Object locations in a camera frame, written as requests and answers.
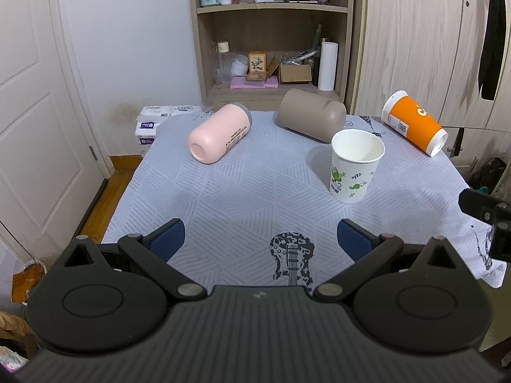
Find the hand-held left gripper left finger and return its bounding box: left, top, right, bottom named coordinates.
left=51, top=218, right=207, bottom=301

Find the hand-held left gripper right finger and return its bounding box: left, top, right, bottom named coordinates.
left=314, top=218, right=469, bottom=301

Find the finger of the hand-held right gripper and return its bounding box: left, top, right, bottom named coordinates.
left=459, top=188, right=511, bottom=225

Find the orange paper cup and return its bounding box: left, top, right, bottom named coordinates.
left=381, top=90, right=448, bottom=157

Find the pink cup with grey lid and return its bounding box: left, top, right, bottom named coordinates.
left=187, top=103, right=252, bottom=164

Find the taupe cup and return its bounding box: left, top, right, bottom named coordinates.
left=278, top=88, right=347, bottom=143

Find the white paper cup green print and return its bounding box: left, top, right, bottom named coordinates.
left=330, top=129, right=385, bottom=204

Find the camouflage bag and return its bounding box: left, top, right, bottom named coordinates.
left=468, top=157, right=508, bottom=198

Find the grey guitar print bed cover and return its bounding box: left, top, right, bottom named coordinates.
left=101, top=109, right=508, bottom=289

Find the white tissue paper pack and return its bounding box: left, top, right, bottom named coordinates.
left=134, top=105, right=205, bottom=157

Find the bin with orange bag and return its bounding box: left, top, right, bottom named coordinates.
left=11, top=260, right=49, bottom=304

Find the wooden wardrobe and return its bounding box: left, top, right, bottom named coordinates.
left=347, top=0, right=511, bottom=169

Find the black hanging garment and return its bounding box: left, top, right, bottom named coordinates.
left=477, top=0, right=508, bottom=101

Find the white paper roll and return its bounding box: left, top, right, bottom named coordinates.
left=318, top=41, right=339, bottom=92

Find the pink flat box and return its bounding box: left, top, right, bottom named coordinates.
left=229, top=75, right=279, bottom=90

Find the brown paper bag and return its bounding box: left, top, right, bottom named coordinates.
left=0, top=310, right=37, bottom=362

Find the open cardboard box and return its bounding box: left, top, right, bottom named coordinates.
left=267, top=56, right=313, bottom=85

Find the glass bottle beige cap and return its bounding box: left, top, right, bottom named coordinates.
left=217, top=41, right=232, bottom=83

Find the stack of white cups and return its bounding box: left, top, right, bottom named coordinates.
left=231, top=53, right=249, bottom=77

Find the white door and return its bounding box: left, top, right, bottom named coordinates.
left=0, top=0, right=109, bottom=257

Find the wooden box flower picture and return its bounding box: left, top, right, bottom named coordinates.
left=246, top=50, right=270, bottom=81

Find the wooden bookshelf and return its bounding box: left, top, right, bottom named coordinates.
left=187, top=0, right=357, bottom=113

